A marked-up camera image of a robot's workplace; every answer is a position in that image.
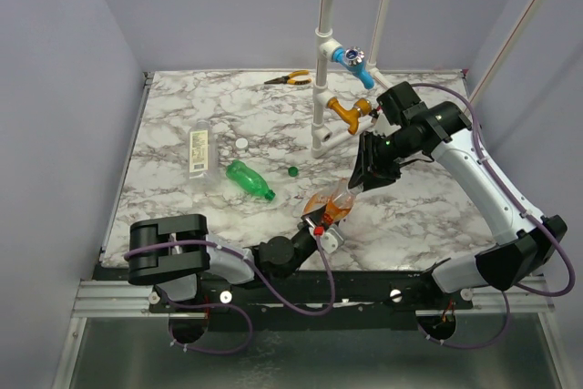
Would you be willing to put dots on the white round bottle cap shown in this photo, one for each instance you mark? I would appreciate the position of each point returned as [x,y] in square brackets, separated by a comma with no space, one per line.
[241,144]

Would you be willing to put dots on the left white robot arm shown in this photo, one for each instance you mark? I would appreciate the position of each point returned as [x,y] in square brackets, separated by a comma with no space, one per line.
[170,252]

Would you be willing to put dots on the brass yellow faucet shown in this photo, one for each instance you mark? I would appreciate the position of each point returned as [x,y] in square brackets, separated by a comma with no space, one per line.
[361,108]

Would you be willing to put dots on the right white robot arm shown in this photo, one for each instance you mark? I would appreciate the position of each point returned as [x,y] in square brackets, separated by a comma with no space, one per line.
[525,238]

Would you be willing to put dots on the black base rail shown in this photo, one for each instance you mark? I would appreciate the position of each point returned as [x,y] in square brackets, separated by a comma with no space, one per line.
[394,300]

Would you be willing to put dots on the clear square water bottle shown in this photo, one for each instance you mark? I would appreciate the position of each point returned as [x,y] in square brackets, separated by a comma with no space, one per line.
[202,151]

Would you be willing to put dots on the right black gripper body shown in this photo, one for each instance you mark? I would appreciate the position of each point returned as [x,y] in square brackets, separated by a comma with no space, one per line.
[373,158]

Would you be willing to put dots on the blue plastic faucet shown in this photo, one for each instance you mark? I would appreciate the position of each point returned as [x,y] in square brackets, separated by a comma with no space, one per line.
[353,60]

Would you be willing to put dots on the orange label tea bottle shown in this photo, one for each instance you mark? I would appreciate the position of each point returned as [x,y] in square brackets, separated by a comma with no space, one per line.
[333,203]

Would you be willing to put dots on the white PVC pipe frame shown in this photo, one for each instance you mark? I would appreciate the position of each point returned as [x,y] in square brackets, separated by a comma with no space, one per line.
[328,130]

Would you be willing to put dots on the green plastic bottle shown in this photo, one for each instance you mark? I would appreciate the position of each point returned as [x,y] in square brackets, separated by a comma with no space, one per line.
[249,180]

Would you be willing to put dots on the yellow handled pliers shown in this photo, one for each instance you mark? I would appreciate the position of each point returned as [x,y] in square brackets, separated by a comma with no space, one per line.
[295,78]

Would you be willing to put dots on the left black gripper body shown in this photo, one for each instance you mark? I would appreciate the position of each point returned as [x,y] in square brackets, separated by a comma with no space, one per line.
[302,241]

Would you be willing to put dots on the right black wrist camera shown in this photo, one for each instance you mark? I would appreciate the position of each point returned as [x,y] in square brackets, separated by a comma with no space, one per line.
[400,104]

